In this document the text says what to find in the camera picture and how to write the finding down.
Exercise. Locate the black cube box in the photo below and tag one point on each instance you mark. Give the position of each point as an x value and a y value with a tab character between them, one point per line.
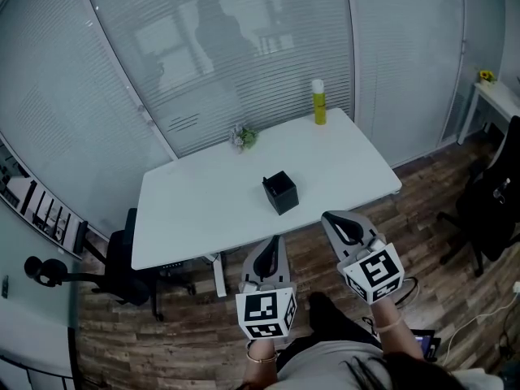
284	199

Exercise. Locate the person's grey shirt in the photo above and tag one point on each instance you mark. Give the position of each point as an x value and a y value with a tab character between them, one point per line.
325	368

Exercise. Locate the small sunflower pot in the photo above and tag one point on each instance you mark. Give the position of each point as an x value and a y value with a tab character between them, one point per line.
486	76

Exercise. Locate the black office chair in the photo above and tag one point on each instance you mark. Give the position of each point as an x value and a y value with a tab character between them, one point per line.
122	266
491	222

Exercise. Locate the white side table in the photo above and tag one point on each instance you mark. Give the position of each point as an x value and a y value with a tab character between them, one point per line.
497	98

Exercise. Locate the tablet with purple screen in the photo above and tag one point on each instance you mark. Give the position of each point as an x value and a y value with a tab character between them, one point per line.
424	343

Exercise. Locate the person's left forearm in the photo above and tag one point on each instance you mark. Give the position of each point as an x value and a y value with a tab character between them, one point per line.
262	370

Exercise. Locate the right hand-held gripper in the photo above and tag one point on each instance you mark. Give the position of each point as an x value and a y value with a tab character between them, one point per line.
375	272

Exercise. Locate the small black device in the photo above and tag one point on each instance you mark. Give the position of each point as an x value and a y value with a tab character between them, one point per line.
5	287

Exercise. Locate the person's black trousers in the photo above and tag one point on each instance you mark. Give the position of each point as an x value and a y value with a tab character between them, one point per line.
329	323

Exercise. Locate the white standing desk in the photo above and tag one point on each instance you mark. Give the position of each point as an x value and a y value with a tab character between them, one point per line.
211	201

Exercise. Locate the small purple flower bunch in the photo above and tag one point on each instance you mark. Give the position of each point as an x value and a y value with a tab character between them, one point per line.
243	137

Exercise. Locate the white power adapter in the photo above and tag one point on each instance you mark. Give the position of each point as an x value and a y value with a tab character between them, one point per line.
516	288

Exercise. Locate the black metal railing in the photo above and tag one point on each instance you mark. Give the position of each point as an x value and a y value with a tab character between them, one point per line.
44	213

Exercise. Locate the black desk control panel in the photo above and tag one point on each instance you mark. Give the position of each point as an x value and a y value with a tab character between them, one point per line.
171	264

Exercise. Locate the yellow spray can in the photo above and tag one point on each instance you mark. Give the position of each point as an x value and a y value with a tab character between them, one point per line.
319	104

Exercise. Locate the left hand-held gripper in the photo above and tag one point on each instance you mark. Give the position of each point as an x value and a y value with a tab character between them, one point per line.
264	311

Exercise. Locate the clear water bottle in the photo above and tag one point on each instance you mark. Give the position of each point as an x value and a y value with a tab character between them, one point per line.
500	189

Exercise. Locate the person's right forearm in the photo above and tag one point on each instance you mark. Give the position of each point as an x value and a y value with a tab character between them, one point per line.
396	339

